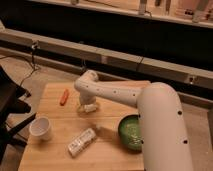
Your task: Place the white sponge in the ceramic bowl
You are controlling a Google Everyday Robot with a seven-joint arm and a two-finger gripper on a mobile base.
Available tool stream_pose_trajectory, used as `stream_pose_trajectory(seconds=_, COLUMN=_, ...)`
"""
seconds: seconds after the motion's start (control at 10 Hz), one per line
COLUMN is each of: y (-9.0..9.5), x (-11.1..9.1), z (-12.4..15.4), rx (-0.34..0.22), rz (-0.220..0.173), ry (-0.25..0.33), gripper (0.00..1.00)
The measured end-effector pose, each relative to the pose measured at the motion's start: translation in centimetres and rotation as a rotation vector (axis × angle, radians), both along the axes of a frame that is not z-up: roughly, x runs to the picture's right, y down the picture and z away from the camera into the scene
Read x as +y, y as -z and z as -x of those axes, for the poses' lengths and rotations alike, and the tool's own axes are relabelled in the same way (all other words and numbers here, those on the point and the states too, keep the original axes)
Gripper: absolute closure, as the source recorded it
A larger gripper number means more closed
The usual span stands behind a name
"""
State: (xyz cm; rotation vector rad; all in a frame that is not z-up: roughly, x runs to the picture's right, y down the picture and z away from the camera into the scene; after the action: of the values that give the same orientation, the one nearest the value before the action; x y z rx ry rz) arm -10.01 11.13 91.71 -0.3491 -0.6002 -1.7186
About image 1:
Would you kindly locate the wooden cutting board table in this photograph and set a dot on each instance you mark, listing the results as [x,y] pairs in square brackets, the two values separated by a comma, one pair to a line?
[106,153]

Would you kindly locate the white paper cup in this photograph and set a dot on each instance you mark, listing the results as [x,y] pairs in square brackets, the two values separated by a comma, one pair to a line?
[41,128]

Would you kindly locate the black chair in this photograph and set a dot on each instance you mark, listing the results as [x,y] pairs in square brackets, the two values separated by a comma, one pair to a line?
[10,93]

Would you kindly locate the orange carrot toy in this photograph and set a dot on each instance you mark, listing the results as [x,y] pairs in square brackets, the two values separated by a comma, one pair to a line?
[64,97]

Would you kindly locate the white sponge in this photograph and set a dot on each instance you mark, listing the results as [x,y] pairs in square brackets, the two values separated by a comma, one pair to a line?
[88,108]

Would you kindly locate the green ceramic bowl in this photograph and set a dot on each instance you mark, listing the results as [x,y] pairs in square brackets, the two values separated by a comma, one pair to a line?
[129,133]

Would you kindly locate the white plastic bottle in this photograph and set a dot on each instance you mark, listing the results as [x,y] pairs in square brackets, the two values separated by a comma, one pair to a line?
[83,140]

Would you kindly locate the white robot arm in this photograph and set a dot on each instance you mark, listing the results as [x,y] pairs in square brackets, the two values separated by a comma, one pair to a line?
[164,138]

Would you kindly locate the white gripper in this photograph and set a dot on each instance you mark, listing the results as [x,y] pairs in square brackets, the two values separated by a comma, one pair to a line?
[86,99]

